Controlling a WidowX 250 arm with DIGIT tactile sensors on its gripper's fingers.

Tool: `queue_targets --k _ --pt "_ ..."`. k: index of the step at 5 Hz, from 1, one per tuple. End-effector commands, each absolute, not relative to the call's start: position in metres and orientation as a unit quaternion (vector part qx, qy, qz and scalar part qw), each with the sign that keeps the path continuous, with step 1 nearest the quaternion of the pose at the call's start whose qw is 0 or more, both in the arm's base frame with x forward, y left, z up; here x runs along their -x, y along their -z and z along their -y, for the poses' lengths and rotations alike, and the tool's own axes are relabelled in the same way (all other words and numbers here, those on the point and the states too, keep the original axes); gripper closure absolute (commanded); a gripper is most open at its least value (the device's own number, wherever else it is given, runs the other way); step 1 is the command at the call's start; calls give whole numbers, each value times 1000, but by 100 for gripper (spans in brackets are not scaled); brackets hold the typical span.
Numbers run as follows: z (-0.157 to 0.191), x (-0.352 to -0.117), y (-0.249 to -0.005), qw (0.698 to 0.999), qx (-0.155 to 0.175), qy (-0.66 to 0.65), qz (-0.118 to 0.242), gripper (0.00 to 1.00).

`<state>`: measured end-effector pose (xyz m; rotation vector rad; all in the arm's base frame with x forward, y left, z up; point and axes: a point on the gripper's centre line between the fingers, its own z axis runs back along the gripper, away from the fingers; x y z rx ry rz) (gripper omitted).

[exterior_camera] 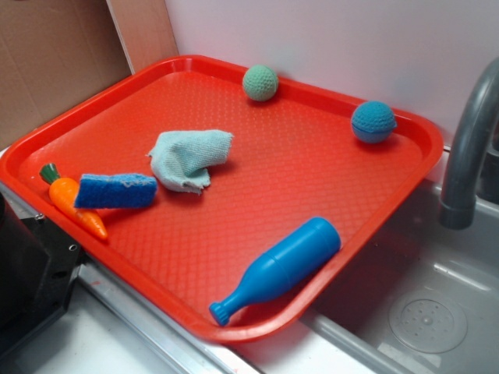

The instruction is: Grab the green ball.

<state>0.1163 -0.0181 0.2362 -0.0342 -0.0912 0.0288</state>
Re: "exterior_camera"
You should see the grey faucet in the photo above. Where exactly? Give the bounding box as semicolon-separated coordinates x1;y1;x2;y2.
438;59;498;230

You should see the blue sponge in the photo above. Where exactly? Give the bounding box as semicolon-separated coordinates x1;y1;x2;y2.
75;174;158;209

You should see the light blue cloth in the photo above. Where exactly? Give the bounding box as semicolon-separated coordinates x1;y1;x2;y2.
148;129;233;195

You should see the blue textured ball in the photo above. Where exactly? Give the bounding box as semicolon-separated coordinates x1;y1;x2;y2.
351;101;397;144

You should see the orange toy carrot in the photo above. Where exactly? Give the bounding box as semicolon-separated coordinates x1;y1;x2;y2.
39;163;108;240

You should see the brown cardboard panel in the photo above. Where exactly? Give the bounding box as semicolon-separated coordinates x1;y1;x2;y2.
1;1;178;148

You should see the red plastic tray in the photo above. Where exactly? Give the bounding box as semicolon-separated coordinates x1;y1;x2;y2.
1;56;443;343

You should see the green textured ball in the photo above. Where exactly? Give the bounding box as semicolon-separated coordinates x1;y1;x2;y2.
242;65;279;102

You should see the grey toy sink basin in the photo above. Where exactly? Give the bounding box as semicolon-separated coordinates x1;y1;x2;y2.
236;182;498;373

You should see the blue plastic toy bottle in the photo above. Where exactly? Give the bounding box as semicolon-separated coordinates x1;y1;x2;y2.
209;217;342;326

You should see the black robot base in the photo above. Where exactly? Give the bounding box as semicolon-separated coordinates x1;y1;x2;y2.
1;197;82;358

